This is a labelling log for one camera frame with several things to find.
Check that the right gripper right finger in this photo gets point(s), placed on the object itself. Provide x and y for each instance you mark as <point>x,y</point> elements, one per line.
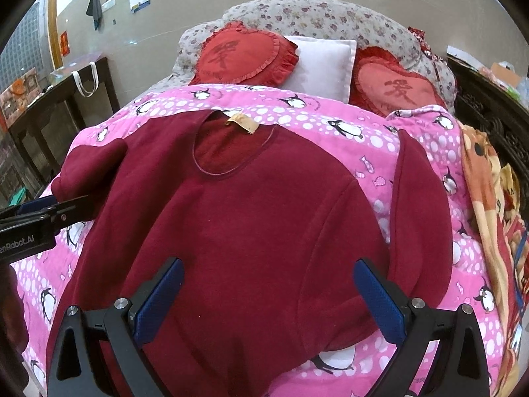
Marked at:
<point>459,366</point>

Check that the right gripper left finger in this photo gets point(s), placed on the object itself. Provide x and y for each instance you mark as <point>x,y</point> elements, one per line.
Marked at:
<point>78,367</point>

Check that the dark red fleece sweater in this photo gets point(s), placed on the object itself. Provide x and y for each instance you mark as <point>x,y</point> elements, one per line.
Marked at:
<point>268,226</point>

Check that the dark wooden desk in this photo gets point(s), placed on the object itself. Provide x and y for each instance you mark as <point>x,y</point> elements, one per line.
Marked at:
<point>39,114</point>

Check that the orange gift box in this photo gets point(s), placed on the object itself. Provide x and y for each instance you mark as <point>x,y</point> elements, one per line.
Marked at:
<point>18,96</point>

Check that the orange cartoon blanket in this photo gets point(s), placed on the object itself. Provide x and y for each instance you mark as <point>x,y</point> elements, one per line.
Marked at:
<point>496,201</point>

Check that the metal window grille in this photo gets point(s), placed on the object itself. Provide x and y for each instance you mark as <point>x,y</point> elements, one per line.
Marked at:
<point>23,50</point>

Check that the dark carved wooden headboard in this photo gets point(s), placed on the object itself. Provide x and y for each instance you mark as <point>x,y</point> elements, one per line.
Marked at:
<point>483,105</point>

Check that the left red heart cushion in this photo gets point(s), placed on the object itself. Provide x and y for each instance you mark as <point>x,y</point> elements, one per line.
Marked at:
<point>237,54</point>

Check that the red heart cushion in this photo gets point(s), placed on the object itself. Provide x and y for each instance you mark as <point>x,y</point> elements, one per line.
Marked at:
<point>237,54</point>
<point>381,85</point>

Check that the right red heart cushion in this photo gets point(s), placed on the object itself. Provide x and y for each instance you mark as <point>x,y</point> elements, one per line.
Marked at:
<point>381,85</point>

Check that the white pillow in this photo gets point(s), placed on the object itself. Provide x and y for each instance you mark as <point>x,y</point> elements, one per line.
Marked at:
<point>324,68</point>

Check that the floral folded duvet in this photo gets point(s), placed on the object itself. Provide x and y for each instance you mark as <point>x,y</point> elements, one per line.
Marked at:
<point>324,19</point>

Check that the red wall sticker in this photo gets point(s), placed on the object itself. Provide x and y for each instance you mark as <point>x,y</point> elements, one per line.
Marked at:
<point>64,44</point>

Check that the dark cloth on wall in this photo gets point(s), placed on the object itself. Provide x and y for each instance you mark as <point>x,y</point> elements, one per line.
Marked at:
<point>94,10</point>

